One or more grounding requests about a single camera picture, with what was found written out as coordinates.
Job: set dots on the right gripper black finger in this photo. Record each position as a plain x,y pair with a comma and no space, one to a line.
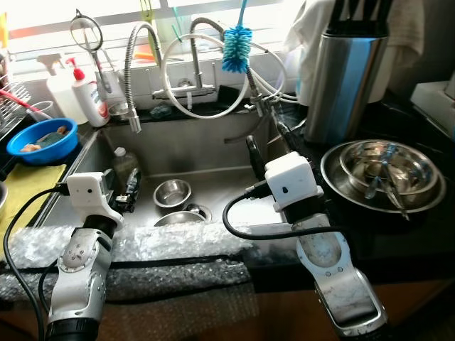
255,158
288,139

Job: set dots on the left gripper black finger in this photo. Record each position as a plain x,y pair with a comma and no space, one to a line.
134,182
111,182

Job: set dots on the large shallow steel bowl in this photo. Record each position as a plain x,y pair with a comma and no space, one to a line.
334,188

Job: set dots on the long steel utensil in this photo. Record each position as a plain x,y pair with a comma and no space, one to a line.
395,185

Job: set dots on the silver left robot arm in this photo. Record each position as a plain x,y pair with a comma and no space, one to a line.
82,273

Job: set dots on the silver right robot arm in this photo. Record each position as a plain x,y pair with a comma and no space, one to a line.
334,277

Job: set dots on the clear plastic bottle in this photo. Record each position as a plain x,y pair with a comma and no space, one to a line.
124,167

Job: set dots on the grey curved spout pipe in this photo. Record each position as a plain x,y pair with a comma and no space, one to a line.
245,135

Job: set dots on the small steel bowl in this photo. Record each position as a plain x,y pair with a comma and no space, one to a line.
173,193

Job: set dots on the stainless steel sink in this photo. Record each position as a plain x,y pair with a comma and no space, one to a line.
192,153

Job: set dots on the clear bubble wrap sheet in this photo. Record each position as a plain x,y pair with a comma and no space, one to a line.
178,245

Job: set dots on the small steel cup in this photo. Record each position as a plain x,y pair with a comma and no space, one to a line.
119,110

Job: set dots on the blue plastic basin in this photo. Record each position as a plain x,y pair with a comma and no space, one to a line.
43,153

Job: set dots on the dark scouring pad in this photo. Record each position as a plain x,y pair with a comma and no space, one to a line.
161,111

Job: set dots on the steel knife block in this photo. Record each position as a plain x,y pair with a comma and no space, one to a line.
346,85

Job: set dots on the yellow cloth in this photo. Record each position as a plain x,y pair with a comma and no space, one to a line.
28,192

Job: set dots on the white soap bottle red pump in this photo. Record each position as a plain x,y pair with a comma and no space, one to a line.
89,99

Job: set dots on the white spray bottle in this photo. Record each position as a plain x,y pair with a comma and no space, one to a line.
60,96

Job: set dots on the blue bottle brush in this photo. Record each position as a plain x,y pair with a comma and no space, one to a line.
237,50

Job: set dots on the chrome sink faucet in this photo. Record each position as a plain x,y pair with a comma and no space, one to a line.
196,67

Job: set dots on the white washing machine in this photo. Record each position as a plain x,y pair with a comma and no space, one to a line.
434,99

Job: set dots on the white hanging towel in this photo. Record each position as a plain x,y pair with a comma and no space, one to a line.
409,35

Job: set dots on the green plastic utensil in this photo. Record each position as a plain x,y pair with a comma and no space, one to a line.
148,13

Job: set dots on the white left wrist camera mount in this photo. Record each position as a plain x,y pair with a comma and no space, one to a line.
89,193

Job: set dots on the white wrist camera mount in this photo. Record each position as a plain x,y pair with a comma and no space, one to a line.
291,181
89,193

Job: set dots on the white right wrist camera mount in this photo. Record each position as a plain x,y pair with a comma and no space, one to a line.
291,181

